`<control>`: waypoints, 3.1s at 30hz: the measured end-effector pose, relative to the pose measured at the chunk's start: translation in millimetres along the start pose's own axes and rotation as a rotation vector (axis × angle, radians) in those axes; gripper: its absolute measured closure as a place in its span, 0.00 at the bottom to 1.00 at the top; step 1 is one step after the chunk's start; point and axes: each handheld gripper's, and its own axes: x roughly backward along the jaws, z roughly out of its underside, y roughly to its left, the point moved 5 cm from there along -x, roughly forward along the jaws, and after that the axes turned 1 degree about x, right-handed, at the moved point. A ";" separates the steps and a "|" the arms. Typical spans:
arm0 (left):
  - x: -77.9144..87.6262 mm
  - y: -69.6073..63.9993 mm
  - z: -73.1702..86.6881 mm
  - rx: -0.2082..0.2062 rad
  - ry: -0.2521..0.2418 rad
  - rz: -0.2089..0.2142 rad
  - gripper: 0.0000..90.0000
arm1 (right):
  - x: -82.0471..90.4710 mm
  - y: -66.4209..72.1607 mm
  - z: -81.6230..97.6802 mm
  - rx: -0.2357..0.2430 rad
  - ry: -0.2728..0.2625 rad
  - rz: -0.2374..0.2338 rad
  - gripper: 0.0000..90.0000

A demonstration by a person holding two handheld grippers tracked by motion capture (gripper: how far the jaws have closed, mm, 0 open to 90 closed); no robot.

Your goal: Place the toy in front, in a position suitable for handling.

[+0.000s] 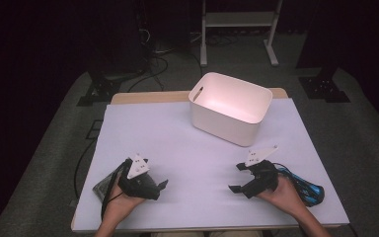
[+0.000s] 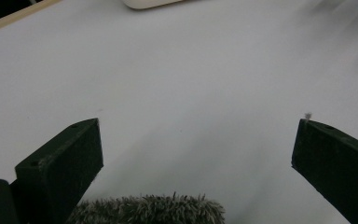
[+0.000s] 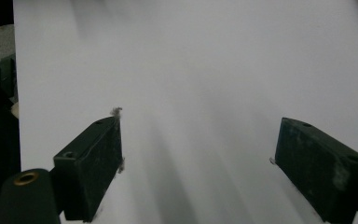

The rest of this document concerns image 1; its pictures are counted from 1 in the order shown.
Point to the white plastic storage bin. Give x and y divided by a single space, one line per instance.
230 108

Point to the black stand base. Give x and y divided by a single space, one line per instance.
324 89
100 90

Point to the person's right hand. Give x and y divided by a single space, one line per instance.
288 197

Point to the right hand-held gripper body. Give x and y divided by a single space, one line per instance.
263 177

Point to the person's left hand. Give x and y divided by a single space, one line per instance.
120 204

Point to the grey felt pouch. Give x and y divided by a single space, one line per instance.
103 187

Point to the white metal stand frame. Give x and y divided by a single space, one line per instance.
238 19

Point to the white table mat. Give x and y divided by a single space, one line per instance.
184 141

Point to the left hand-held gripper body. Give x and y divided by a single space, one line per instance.
134 187

